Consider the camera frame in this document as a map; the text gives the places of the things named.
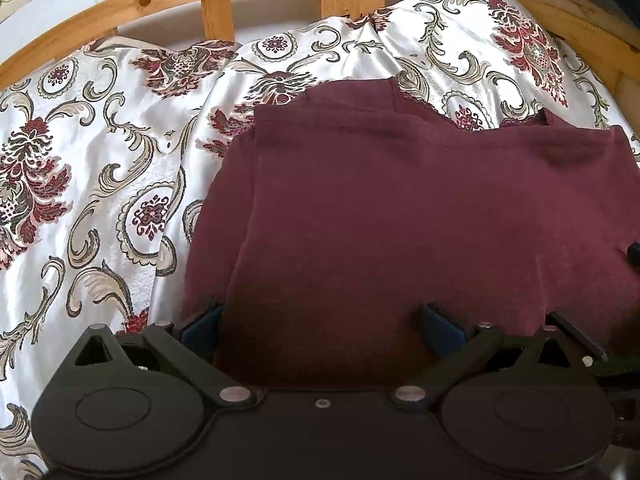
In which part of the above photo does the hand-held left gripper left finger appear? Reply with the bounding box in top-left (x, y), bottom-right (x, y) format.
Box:
top-left (74, 305), bottom-right (258, 408)

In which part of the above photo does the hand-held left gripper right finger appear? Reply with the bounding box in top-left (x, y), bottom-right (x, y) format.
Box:
top-left (389, 304), bottom-right (576, 411)

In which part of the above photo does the maroon long-sleeved top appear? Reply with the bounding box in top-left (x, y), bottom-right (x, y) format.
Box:
top-left (182, 76), bottom-right (640, 392)

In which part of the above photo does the floral satin bedspread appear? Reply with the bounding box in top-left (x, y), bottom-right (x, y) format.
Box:
top-left (0, 0), bottom-right (640, 480)

